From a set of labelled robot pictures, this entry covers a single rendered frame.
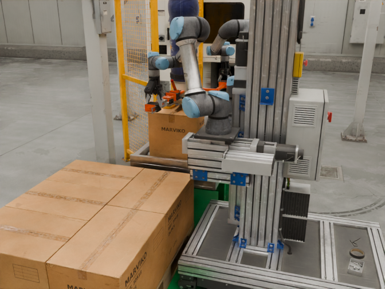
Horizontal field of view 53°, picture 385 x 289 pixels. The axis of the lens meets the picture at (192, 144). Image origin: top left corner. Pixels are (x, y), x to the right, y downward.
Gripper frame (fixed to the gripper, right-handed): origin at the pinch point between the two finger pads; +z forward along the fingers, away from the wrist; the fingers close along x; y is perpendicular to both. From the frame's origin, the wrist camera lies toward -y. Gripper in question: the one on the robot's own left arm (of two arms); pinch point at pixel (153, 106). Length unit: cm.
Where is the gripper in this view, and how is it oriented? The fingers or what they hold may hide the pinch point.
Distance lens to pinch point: 258.2
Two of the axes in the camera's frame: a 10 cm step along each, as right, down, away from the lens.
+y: 3.3, -3.3, 8.9
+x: -9.5, -1.1, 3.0
